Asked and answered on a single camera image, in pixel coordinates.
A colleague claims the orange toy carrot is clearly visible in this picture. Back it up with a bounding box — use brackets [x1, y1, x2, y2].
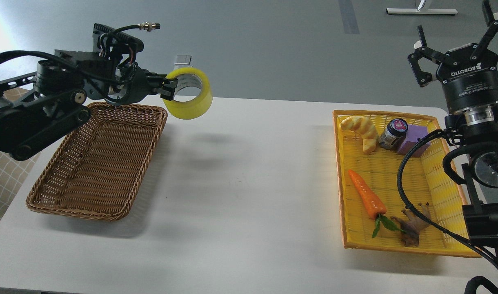
[347, 169, 405, 238]

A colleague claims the purple foam block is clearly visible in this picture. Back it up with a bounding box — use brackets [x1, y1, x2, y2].
[396, 124, 429, 156]

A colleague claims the white metal stand base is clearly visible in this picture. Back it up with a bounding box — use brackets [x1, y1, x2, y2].
[385, 0, 458, 16]

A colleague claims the small dark jar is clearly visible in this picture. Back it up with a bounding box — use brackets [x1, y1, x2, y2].
[378, 118, 408, 149]

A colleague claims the yellow tape roll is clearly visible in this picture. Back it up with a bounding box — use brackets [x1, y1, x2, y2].
[164, 67, 212, 120]

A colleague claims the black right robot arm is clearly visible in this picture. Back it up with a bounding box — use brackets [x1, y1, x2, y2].
[396, 0, 498, 294]

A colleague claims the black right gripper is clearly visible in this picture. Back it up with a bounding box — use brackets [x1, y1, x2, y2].
[408, 0, 498, 115]

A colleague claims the beige checkered cloth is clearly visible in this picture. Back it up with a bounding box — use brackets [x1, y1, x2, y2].
[0, 80, 41, 239]

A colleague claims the yellow plastic basket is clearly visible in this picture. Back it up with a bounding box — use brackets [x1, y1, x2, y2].
[333, 110, 484, 258]

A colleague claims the yellow toy croissant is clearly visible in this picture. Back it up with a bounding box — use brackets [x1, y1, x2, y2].
[340, 116, 379, 154]

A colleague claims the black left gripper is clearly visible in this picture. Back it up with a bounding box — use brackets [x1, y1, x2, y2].
[110, 68, 178, 106]

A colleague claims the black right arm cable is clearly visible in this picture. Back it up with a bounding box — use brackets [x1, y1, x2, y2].
[397, 129, 498, 282]

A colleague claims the brown wicker basket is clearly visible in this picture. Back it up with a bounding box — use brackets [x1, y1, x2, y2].
[26, 102, 168, 221]

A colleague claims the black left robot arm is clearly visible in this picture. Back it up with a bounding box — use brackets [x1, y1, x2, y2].
[0, 22, 178, 161]

